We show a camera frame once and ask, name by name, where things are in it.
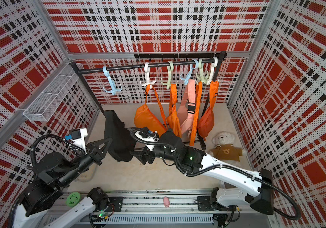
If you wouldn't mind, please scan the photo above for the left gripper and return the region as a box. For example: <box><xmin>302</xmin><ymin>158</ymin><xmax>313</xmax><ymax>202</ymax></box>
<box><xmin>60</xmin><ymin>137</ymin><xmax>114</xmax><ymax>186</ymax></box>

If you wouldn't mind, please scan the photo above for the pink bag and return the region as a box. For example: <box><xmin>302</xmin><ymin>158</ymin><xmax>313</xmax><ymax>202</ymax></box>
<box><xmin>177</xmin><ymin>79</ymin><xmax>196</xmax><ymax>135</ymax></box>

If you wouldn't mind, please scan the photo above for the orange bag with black trim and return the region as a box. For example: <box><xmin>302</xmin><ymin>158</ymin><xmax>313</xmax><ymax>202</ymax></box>
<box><xmin>167</xmin><ymin>84</ymin><xmax>182</xmax><ymax>137</ymax></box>

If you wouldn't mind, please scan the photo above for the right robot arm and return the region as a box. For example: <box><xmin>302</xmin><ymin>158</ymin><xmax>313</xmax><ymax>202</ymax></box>
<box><xmin>130</xmin><ymin>127</ymin><xmax>302</xmax><ymax>220</ymax></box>

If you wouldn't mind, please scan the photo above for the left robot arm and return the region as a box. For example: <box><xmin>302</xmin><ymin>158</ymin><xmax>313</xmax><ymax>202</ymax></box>
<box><xmin>7</xmin><ymin>128</ymin><xmax>113</xmax><ymax>228</ymax></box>

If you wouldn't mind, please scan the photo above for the light blue hook far left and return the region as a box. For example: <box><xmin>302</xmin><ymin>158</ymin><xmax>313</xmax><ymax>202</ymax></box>
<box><xmin>103</xmin><ymin>66</ymin><xmax>122</xmax><ymax>96</ymax></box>

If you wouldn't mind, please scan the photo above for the white hook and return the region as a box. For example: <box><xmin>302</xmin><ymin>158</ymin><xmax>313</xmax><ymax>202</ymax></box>
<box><xmin>206</xmin><ymin>57</ymin><xmax>218</xmax><ymax>85</ymax></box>
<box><xmin>140</xmin><ymin>62</ymin><xmax>157</xmax><ymax>89</ymax></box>

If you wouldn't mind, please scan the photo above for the green hook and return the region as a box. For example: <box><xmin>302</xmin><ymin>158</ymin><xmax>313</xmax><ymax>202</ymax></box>
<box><xmin>161</xmin><ymin>61</ymin><xmax>174</xmax><ymax>90</ymax></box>
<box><xmin>196</xmin><ymin>59</ymin><xmax>209</xmax><ymax>85</ymax></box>

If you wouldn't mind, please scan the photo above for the green round object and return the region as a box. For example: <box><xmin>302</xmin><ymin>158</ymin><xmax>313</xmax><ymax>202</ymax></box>
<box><xmin>66</xmin><ymin>192</ymin><xmax>81</xmax><ymax>208</ymax></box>

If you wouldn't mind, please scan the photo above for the white teddy bear brown shirt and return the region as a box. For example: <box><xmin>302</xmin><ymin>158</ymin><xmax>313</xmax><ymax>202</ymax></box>
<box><xmin>207</xmin><ymin>132</ymin><xmax>247</xmax><ymax>168</ymax></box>

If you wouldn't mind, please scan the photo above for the black garment rack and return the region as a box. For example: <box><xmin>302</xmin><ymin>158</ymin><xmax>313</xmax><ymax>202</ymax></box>
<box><xmin>68</xmin><ymin>51</ymin><xmax>227</xmax><ymax>152</ymax></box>

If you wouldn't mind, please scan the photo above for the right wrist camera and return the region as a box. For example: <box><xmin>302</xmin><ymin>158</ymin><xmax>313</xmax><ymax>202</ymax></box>
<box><xmin>135</xmin><ymin>131</ymin><xmax>159</xmax><ymax>142</ymax></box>

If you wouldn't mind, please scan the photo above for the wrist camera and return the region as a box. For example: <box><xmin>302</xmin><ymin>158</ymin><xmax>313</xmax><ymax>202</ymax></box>
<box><xmin>64</xmin><ymin>128</ymin><xmax>88</xmax><ymax>153</ymax></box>
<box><xmin>135</xmin><ymin>131</ymin><xmax>159</xmax><ymax>142</ymax></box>

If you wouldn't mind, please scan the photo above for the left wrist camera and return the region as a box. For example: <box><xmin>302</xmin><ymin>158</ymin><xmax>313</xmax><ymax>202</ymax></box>
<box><xmin>64</xmin><ymin>128</ymin><xmax>88</xmax><ymax>153</ymax></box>

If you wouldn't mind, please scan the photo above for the small pink object on rail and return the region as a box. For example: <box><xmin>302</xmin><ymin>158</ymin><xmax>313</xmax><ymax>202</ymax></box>
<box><xmin>163</xmin><ymin>196</ymin><xmax>170</xmax><ymax>208</ymax></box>

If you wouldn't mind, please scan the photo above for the white wire mesh basket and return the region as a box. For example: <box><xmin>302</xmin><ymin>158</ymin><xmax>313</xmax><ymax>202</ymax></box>
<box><xmin>23</xmin><ymin>63</ymin><xmax>78</xmax><ymax>122</ymax></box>

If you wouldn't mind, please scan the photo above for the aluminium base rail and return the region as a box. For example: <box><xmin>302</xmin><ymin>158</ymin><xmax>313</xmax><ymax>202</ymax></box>
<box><xmin>74</xmin><ymin>189</ymin><xmax>279</xmax><ymax>228</ymax></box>

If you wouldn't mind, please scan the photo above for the black wall hook strip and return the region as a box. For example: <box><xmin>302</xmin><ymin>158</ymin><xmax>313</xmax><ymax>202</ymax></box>
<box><xmin>134</xmin><ymin>52</ymin><xmax>220</xmax><ymax>59</ymax></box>

